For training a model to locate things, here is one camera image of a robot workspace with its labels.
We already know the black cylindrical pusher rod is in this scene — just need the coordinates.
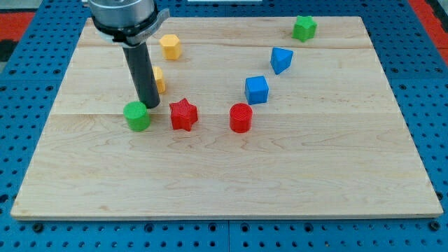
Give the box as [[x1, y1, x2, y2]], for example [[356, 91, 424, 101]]
[[123, 43, 160, 109]]

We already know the yellow heart block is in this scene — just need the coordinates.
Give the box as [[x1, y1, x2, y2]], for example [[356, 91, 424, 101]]
[[153, 66, 166, 94]]

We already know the yellow hexagon block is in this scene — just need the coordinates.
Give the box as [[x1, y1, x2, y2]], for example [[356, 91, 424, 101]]
[[159, 34, 182, 60]]

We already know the green cylinder block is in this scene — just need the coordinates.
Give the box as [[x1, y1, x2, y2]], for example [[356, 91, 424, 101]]
[[123, 101, 151, 132]]

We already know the red star block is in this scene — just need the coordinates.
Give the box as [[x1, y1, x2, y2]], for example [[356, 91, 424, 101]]
[[169, 98, 198, 132]]

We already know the red cylinder block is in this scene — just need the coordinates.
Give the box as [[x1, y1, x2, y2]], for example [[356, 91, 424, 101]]
[[230, 103, 253, 133]]

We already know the blue cube block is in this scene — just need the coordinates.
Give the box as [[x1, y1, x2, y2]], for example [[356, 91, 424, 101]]
[[244, 76, 269, 105]]

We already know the blue triangle block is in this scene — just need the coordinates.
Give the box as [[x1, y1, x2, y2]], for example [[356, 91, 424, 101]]
[[270, 47, 293, 75]]

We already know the wooden board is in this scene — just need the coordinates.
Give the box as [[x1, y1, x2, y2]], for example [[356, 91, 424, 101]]
[[10, 16, 443, 221]]

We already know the green star block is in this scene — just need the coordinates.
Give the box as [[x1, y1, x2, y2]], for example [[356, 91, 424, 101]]
[[292, 15, 317, 42]]

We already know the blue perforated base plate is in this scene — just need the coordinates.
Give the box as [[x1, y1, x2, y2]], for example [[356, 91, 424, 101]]
[[1, 1, 447, 251]]

